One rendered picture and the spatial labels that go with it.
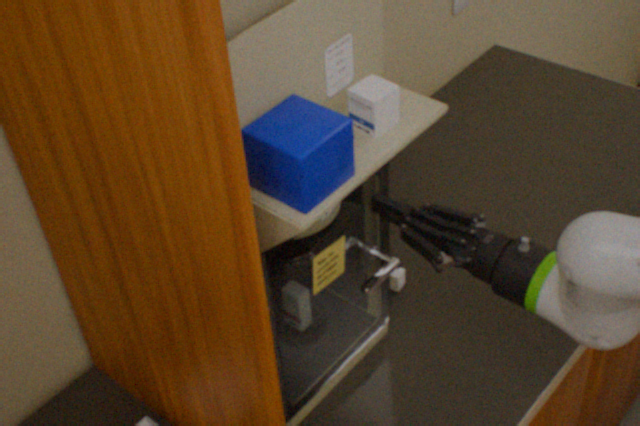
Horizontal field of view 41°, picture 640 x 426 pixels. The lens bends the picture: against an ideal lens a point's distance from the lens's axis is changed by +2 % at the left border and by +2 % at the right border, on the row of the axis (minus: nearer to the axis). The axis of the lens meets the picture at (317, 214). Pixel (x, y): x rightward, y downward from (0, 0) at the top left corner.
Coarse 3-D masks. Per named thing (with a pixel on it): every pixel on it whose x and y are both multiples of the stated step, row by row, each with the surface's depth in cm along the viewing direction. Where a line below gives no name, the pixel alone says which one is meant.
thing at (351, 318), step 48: (384, 192) 137; (288, 240) 120; (336, 240) 131; (384, 240) 143; (288, 288) 125; (336, 288) 137; (384, 288) 151; (288, 336) 131; (336, 336) 144; (288, 384) 137
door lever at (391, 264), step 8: (376, 248) 142; (376, 256) 141; (384, 256) 141; (384, 264) 139; (392, 264) 139; (400, 264) 140; (384, 272) 137; (392, 272) 139; (368, 280) 136; (376, 280) 136; (368, 288) 135
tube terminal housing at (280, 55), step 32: (320, 0) 106; (352, 0) 111; (256, 32) 99; (288, 32) 104; (320, 32) 109; (256, 64) 101; (288, 64) 106; (320, 64) 111; (256, 96) 104; (288, 96) 109; (320, 96) 114
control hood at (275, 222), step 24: (408, 96) 122; (408, 120) 117; (432, 120) 117; (360, 144) 114; (384, 144) 113; (360, 168) 110; (336, 192) 106; (264, 216) 106; (288, 216) 103; (312, 216) 103; (264, 240) 110
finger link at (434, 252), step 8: (408, 232) 127; (416, 232) 127; (408, 240) 128; (416, 240) 126; (424, 240) 126; (416, 248) 127; (424, 248) 125; (432, 248) 124; (424, 256) 126; (432, 256) 124; (440, 256) 123; (432, 264) 125; (440, 272) 124
